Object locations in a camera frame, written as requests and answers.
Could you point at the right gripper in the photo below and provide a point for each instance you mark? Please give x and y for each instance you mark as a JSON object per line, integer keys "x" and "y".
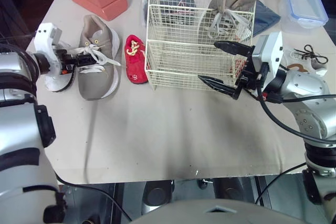
{"x": 252, "y": 77}

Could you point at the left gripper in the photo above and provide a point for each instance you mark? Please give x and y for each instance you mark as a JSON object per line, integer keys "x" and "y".
{"x": 82, "y": 60}

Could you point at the small red shoe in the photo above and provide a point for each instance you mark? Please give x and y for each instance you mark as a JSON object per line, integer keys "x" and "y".
{"x": 135, "y": 61}
{"x": 238, "y": 65}

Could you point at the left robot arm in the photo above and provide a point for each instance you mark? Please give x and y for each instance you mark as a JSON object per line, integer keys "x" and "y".
{"x": 15, "y": 129}

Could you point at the small white shoe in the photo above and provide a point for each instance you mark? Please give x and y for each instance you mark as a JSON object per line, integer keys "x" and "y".
{"x": 56, "y": 85}
{"x": 315, "y": 68}

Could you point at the blue cloth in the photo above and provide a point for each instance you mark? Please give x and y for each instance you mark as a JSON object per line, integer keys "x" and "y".
{"x": 266, "y": 18}

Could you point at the dark pack with triangle print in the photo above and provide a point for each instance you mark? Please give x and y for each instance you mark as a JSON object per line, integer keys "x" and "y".
{"x": 155, "y": 9}

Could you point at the clear box with blue lid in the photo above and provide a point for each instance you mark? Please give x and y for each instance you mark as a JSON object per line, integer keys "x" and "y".
{"x": 302, "y": 9}

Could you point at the robot body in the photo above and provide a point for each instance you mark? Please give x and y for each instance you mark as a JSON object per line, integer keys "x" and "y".
{"x": 218, "y": 213}

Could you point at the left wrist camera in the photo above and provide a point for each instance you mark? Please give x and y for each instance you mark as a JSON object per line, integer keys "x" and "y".
{"x": 46, "y": 43}

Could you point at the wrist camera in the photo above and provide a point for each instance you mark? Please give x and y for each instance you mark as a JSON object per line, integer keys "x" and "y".
{"x": 270, "y": 51}
{"x": 46, "y": 43}

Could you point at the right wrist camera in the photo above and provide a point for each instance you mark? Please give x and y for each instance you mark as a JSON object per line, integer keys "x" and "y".
{"x": 270, "y": 51}

